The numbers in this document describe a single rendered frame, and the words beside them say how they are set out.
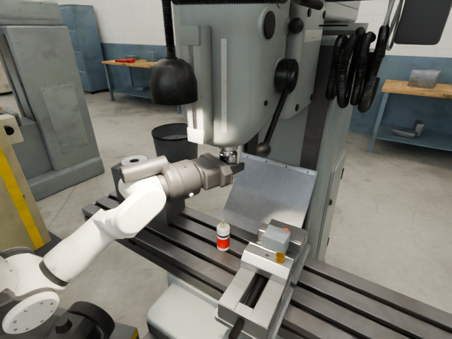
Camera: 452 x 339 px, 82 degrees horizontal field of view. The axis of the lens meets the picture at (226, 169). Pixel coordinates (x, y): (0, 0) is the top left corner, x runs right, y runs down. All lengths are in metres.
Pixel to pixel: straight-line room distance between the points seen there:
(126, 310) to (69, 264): 1.39
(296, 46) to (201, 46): 0.24
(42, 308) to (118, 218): 0.18
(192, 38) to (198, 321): 0.72
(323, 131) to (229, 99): 0.51
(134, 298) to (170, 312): 1.12
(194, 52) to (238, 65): 0.08
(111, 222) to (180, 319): 0.43
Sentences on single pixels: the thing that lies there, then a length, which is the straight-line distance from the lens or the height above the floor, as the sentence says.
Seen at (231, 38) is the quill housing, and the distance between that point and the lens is 0.50.
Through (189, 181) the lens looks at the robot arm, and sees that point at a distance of 0.58.
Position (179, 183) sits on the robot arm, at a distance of 0.57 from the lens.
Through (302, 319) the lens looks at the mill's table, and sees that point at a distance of 0.75.
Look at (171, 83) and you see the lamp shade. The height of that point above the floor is 1.48.
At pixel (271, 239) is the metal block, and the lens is 0.71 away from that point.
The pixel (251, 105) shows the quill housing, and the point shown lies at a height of 1.41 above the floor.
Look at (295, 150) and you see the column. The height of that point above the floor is 1.15.
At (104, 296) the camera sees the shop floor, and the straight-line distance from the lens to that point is 2.06.
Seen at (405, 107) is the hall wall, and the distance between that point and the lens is 4.82.
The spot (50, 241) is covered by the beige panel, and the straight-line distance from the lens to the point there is 2.60.
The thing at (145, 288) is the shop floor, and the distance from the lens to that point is 2.01.
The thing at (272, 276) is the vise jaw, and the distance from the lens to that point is 0.70.
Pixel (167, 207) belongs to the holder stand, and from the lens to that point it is 0.93.
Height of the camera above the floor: 1.55
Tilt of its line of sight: 28 degrees down
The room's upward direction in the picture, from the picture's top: straight up
